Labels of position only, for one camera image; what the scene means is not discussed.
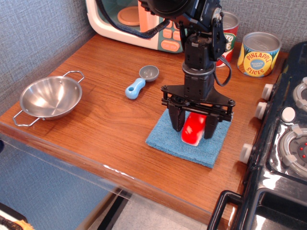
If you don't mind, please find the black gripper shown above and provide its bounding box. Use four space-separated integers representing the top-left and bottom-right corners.
161 69 236 139

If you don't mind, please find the blue grey toy scoop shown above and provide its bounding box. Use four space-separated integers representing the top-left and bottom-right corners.
125 65 160 100

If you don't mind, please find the tomato sauce can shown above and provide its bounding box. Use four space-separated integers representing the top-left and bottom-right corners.
223 11 239 62

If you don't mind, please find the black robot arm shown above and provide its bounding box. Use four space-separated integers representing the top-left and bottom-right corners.
141 0 235 139

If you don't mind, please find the black braided cable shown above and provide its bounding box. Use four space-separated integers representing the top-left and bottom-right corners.
95 0 170 40

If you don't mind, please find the pineapple slices can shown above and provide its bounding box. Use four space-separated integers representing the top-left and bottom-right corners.
237 32 282 77

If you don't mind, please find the teal toy microwave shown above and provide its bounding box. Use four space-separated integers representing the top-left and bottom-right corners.
85 0 182 53

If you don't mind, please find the blue rag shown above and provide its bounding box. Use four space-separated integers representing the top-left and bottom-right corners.
146 109 231 168

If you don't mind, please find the black toy stove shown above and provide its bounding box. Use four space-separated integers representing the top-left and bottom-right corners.
208 42 307 230

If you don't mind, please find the steel bowl with handles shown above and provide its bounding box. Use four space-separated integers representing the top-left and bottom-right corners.
12 70 85 127

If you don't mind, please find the red and white toy sushi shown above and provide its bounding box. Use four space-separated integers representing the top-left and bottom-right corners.
181 113 207 146

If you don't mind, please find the orange toy plate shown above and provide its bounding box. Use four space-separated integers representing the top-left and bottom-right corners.
117 6 140 26

